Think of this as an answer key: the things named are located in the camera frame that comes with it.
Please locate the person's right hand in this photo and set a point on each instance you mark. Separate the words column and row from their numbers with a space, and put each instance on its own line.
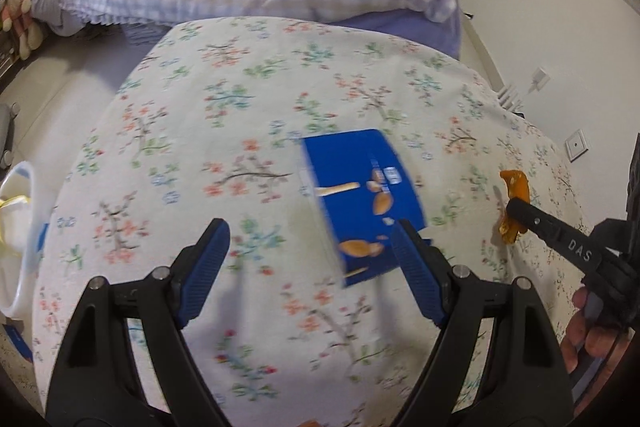
column 587, row 337

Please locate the orange gummy candy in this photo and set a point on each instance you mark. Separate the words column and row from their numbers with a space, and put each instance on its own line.
column 517, row 184

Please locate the white router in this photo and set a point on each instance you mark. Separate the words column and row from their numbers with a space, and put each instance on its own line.
column 510, row 96

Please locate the white wall socket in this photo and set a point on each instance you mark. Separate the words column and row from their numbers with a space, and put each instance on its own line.
column 540, row 80
column 578, row 144

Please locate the floral bed sheet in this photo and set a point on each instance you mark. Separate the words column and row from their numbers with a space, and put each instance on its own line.
column 200, row 132

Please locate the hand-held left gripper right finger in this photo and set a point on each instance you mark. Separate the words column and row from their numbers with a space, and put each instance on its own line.
column 416, row 274

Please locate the pink plush monkey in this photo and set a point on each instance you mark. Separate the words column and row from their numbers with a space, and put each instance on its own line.
column 20, row 9

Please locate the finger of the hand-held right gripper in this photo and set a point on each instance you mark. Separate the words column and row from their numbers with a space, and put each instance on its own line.
column 550, row 232

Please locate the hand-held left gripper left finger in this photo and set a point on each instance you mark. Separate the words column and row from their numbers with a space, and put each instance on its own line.
column 206, row 268

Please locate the blue snack box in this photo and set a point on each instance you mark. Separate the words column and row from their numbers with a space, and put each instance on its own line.
column 350, row 187

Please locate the white bin with blue rim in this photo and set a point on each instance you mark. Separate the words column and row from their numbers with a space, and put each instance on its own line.
column 15, row 257

